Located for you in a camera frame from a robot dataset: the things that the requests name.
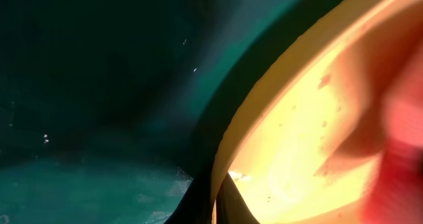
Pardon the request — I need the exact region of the pink and black sponge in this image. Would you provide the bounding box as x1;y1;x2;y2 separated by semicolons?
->
319;2;422;223

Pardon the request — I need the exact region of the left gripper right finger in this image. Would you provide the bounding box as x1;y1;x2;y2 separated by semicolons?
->
216;174;259;224

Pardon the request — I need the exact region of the teal plastic serving tray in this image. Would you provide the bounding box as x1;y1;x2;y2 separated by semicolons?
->
1;0;343;223

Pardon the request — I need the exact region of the green rimmed plate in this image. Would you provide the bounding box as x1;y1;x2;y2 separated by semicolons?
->
211;0;422;223

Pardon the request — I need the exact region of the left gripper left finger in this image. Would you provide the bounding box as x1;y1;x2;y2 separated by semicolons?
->
165;174;213;224

